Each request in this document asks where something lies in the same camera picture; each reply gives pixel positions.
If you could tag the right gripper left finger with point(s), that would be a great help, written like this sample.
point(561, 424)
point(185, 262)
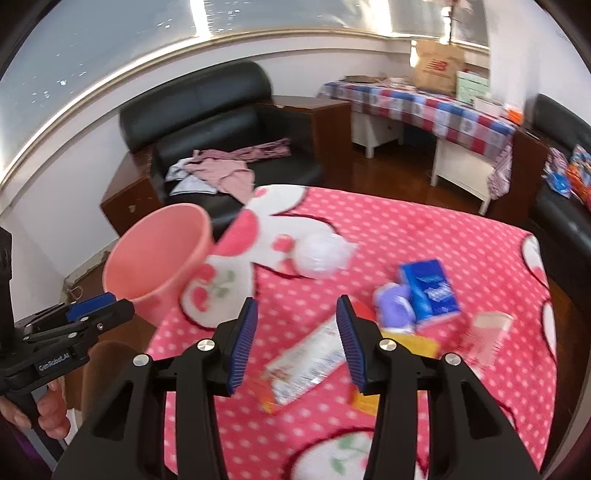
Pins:
point(157, 419)

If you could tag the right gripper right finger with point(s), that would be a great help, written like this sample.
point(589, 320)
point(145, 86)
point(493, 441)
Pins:
point(470, 437)

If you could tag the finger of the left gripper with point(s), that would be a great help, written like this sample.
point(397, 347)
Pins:
point(50, 325)
point(83, 308)

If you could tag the pink plastic trash bin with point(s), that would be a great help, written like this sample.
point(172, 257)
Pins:
point(153, 261)

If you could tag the person's left hand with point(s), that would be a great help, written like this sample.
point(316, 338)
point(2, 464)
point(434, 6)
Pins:
point(52, 411)

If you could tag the clear plastic cup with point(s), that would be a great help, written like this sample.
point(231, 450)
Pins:
point(483, 340)

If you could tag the blue tissue pack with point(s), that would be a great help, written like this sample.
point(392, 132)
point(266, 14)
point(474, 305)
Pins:
point(431, 294)

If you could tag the purple crumpled wrapper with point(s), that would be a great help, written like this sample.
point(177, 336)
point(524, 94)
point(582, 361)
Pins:
point(393, 308)

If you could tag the white cloth on armchair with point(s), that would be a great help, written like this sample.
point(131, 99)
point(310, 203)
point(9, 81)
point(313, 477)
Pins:
point(185, 181)

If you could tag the pink polka dot blanket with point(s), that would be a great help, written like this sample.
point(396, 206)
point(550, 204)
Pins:
point(326, 433)

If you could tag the long medicine box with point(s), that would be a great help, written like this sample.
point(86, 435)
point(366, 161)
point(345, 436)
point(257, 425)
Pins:
point(301, 368)

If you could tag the pink clothes on armchair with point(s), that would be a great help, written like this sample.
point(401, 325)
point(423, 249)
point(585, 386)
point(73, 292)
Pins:
point(229, 172)

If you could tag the white crumpled plastic ball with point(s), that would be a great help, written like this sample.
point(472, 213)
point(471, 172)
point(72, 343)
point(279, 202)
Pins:
point(320, 255)

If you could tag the black leather armchair right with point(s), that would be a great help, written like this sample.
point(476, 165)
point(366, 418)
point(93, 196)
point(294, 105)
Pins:
point(541, 183)

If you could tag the black leather armchair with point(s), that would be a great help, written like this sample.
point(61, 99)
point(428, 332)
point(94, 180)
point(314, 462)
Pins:
point(224, 107)
point(541, 183)

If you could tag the black leather armchair left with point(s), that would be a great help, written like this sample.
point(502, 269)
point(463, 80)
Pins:
point(224, 107)

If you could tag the white side table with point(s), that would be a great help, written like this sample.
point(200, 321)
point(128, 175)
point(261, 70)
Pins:
point(395, 160)

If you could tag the blue item on armchair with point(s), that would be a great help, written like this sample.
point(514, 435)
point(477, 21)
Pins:
point(555, 173)

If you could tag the colourful cushion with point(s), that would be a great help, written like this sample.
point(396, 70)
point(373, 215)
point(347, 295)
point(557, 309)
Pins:
point(579, 175)

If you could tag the checkered tablecloth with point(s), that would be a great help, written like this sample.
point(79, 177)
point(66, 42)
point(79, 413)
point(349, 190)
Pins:
point(444, 117)

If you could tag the green white box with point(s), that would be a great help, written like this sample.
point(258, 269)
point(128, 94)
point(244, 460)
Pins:
point(471, 85)

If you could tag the brown paper shopping bag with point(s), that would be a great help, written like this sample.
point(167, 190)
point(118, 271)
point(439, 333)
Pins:
point(437, 67)

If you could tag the black camera mount box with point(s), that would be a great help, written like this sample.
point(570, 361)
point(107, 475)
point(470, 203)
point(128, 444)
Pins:
point(6, 276)

